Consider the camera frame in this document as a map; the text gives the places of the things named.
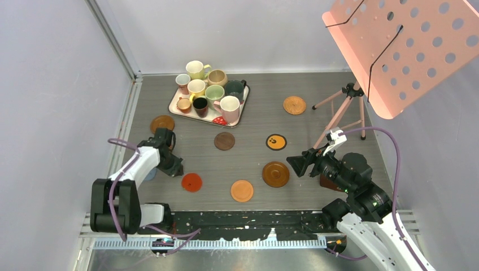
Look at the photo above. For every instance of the brown leather holder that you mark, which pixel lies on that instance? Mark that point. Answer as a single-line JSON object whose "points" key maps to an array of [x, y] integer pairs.
{"points": [[326, 183]]}

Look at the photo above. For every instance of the yellow mug middle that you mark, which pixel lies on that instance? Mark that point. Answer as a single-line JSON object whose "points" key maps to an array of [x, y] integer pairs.
{"points": [[196, 88]]}

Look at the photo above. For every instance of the orange black smiley coaster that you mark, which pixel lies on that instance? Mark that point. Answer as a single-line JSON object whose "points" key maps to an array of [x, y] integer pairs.
{"points": [[276, 142]]}

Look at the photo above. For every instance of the dark walnut round coaster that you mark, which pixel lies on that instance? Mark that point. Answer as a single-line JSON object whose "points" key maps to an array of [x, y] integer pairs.
{"points": [[224, 141]]}

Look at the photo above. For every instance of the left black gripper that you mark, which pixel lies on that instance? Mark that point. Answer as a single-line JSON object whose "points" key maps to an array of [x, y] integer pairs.
{"points": [[176, 169]]}

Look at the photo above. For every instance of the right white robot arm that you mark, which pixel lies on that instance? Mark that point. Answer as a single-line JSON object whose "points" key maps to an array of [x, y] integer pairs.
{"points": [[367, 216]]}

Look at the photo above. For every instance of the yellow mug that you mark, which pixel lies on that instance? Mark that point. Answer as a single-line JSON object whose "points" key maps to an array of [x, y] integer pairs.
{"points": [[197, 70], [196, 88]]}

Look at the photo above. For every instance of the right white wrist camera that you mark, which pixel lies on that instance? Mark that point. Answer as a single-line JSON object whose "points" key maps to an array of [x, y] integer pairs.
{"points": [[335, 138]]}

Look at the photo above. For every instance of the beige brown cup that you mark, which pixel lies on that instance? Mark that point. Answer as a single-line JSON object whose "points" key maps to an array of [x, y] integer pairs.
{"points": [[217, 77]]}

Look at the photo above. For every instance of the pink white mug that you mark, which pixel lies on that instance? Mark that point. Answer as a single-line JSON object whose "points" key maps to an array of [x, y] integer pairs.
{"points": [[229, 107]]}

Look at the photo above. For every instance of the dark brown ridged coaster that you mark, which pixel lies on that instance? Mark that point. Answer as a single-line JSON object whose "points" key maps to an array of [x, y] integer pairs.
{"points": [[275, 174]]}

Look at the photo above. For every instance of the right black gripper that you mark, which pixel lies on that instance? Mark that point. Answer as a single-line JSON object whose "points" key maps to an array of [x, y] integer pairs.
{"points": [[299, 162]]}

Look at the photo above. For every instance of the dark green mug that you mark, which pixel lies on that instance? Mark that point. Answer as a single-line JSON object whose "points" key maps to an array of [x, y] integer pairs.
{"points": [[236, 88]]}

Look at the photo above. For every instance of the light orange round coaster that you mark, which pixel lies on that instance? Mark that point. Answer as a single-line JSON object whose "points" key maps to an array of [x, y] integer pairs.
{"points": [[242, 191]]}

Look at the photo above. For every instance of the blue round coaster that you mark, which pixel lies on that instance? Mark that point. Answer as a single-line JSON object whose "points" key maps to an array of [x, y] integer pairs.
{"points": [[151, 175]]}

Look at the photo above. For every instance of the pink perforated music stand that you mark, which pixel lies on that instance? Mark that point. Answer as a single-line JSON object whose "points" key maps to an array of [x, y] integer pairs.
{"points": [[400, 50]]}

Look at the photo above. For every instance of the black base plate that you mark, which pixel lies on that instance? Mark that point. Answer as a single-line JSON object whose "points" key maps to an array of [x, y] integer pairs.
{"points": [[254, 225]]}

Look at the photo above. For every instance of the light green cup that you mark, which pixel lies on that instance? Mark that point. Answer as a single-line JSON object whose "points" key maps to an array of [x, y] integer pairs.
{"points": [[214, 93]]}

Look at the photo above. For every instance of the cream serving tray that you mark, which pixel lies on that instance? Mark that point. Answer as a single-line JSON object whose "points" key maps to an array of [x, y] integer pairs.
{"points": [[213, 116]]}

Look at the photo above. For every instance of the small orange cup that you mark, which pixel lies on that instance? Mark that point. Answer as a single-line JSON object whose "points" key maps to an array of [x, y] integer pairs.
{"points": [[184, 105]]}

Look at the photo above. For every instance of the pink tripod legs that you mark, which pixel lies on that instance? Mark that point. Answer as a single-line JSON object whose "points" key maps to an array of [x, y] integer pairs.
{"points": [[352, 91]]}

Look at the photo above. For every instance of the dark maroon cup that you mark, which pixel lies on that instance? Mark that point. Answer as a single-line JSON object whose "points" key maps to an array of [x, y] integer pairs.
{"points": [[200, 105]]}

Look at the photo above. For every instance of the red apple smiley coaster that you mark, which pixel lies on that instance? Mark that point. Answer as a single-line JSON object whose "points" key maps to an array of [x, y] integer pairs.
{"points": [[191, 182]]}

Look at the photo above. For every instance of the small pink white cup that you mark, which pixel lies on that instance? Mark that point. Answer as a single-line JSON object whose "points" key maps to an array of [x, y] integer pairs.
{"points": [[182, 81]]}

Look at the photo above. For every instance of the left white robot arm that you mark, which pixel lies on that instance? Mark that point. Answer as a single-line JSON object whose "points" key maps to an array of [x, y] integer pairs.
{"points": [[115, 206]]}

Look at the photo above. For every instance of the yellow mug back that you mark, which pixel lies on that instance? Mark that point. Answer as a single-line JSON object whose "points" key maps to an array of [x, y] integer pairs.
{"points": [[197, 70]]}

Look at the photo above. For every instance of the woven rattan coaster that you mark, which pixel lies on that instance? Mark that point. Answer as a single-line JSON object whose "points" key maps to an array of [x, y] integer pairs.
{"points": [[294, 105]]}

